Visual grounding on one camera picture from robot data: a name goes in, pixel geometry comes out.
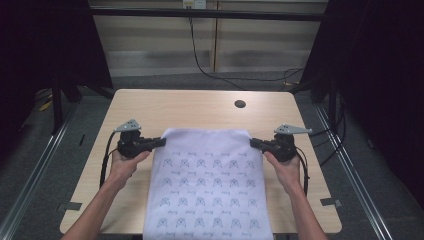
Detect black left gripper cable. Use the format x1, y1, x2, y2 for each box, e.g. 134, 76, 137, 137
98, 131, 120, 190

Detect white wall power outlet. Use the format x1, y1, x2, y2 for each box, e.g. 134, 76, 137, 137
182, 0, 208, 10

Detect metal floor rail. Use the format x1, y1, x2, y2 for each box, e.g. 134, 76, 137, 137
313, 103, 396, 240
0, 103, 78, 240

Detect grey tape strip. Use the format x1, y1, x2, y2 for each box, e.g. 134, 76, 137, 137
319, 197, 343, 208
57, 201, 83, 212

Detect white towel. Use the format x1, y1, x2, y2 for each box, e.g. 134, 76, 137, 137
142, 127, 275, 240

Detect black horizontal metal bar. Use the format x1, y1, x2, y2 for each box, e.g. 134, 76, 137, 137
89, 7, 330, 22

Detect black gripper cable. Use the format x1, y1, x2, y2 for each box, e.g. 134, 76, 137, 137
294, 145, 310, 197
98, 131, 120, 190

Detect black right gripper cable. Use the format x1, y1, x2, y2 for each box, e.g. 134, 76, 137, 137
294, 145, 310, 197

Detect person's left hand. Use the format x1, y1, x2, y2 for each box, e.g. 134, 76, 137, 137
107, 149, 152, 190

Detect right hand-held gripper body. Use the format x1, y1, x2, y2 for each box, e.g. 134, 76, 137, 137
262, 123, 314, 164

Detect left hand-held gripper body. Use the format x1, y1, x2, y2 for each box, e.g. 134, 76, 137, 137
113, 118, 155, 160

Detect black metal stand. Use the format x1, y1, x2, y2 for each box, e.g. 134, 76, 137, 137
50, 78, 65, 136

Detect person's right hand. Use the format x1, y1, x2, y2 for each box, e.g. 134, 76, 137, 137
263, 151, 302, 197

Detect black curtain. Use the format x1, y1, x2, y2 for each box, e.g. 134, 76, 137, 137
0, 0, 114, 168
299, 0, 424, 209

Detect black floor cables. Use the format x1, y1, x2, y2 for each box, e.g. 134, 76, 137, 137
308, 94, 348, 168

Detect black wall cable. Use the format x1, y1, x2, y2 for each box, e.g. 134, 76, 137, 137
188, 16, 305, 92

